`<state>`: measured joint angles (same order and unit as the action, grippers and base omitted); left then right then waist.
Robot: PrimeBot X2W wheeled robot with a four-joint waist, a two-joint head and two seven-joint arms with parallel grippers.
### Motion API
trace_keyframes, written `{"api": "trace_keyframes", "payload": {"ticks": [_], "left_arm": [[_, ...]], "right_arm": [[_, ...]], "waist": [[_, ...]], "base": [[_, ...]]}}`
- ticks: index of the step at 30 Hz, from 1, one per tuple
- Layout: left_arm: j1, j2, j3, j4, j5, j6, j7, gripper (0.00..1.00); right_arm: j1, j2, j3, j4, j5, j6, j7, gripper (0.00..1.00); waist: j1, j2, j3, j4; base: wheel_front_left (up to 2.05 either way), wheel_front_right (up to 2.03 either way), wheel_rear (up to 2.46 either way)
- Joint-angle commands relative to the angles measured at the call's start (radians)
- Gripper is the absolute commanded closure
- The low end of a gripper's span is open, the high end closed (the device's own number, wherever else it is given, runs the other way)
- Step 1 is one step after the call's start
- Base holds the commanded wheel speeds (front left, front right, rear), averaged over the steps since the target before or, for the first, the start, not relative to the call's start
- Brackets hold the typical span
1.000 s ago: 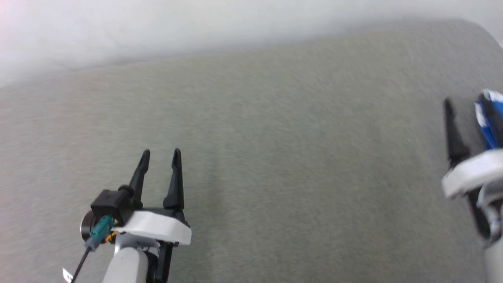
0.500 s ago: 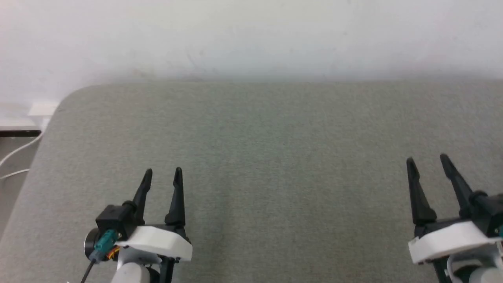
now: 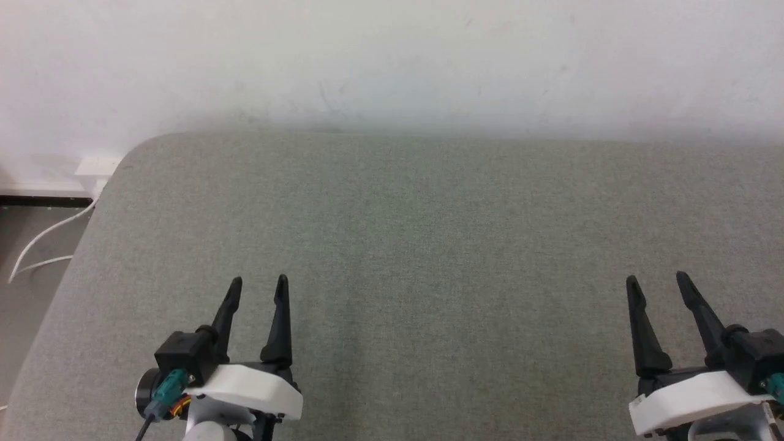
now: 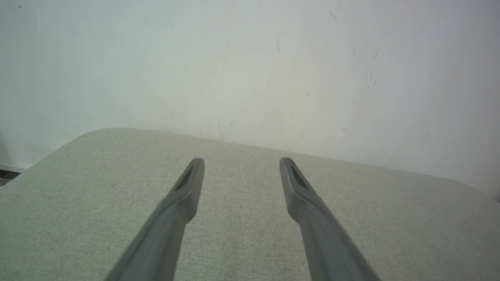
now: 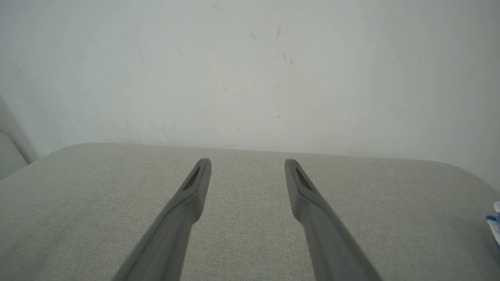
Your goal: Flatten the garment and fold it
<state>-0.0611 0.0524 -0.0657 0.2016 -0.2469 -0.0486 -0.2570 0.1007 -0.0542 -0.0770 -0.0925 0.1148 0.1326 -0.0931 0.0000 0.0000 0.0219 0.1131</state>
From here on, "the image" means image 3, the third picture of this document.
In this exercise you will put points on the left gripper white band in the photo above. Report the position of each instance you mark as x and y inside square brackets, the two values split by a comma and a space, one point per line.
[245, 389]

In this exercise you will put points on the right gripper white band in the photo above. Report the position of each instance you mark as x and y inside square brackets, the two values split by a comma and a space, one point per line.
[692, 398]

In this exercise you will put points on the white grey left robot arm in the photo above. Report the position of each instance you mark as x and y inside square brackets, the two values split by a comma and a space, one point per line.
[211, 433]

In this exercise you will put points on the grey-green fabric sofa cushion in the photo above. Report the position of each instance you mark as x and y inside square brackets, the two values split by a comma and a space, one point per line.
[392, 275]

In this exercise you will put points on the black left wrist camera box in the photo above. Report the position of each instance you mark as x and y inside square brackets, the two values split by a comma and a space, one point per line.
[184, 355]

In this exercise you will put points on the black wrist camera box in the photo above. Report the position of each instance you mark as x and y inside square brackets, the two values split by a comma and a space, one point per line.
[184, 355]
[756, 355]

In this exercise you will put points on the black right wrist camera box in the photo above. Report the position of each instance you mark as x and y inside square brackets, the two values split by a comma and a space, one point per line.
[756, 355]

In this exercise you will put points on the white wall socket box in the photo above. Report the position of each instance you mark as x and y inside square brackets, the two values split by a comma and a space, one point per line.
[97, 173]

